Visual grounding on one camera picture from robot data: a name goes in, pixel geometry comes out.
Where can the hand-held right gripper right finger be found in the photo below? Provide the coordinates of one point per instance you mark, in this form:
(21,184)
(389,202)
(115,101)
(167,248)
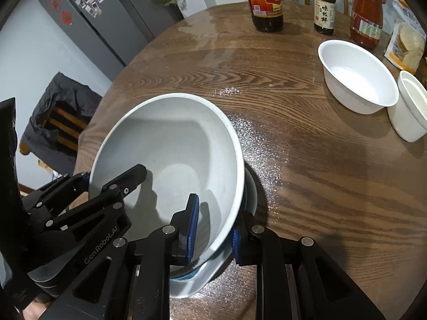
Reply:
(236,244)

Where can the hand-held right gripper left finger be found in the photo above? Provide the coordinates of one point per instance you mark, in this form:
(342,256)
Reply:
(192,226)

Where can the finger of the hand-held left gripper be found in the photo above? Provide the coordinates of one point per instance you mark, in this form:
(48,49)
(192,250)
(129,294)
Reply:
(131,177)
(60,188)

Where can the large white bowl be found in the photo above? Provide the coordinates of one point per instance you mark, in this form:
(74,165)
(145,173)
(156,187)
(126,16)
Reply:
(173,146)

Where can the white blue patterned square plate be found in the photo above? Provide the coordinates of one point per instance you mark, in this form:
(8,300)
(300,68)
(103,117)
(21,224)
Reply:
(196,283)

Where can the medium white bowl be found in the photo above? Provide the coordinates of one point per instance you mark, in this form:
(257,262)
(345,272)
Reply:
(358,76)

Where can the small white bowl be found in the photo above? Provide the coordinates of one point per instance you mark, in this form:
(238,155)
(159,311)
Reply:
(410,110)

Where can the wooden chair with jacket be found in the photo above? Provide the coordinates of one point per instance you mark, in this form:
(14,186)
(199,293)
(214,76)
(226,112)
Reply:
(63,130)

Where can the wooden chair with dark cloth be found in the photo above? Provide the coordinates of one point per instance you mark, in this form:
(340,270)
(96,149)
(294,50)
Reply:
(63,93)

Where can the grey refrigerator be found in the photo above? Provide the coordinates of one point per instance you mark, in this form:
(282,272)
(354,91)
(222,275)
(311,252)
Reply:
(110,26)

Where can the red fridge sticker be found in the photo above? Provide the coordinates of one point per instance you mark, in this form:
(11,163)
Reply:
(67,17)
(55,5)

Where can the tall dark vinegar bottle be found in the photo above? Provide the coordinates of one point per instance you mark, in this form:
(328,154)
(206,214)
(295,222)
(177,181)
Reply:
(267,3)

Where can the small dark soy sauce bottle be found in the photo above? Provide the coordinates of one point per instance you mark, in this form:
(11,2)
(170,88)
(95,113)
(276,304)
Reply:
(324,10)

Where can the red sauce bottle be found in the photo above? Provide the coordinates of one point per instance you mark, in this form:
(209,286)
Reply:
(366,16)

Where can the white orange snack bag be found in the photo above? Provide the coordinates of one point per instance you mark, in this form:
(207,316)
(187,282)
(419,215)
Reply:
(408,43)

